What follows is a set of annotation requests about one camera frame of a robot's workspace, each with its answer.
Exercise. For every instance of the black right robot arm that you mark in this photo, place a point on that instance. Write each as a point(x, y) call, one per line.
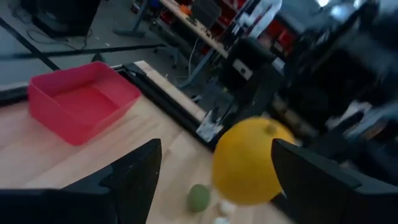
point(326, 81)

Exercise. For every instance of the red plastic basket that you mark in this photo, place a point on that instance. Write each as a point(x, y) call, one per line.
point(84, 105)

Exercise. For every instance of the black equipment case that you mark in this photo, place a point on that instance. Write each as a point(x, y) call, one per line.
point(62, 15)

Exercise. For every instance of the wooden top workbench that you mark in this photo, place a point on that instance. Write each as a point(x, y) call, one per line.
point(199, 29)

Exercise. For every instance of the orange fruit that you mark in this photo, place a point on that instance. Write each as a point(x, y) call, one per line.
point(245, 161)

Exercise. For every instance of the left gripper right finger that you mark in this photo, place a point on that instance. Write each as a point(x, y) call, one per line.
point(326, 199)

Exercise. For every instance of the black aluminium table frame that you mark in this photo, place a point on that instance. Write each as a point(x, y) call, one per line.
point(161, 99)

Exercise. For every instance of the red storage bin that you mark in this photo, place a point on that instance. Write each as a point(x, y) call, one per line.
point(281, 34)

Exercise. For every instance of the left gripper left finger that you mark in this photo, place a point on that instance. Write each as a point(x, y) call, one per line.
point(93, 205)

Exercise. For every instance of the green lime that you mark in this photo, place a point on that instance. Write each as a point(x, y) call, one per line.
point(198, 198)

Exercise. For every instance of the small black bracket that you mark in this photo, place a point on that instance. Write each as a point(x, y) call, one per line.
point(98, 58)

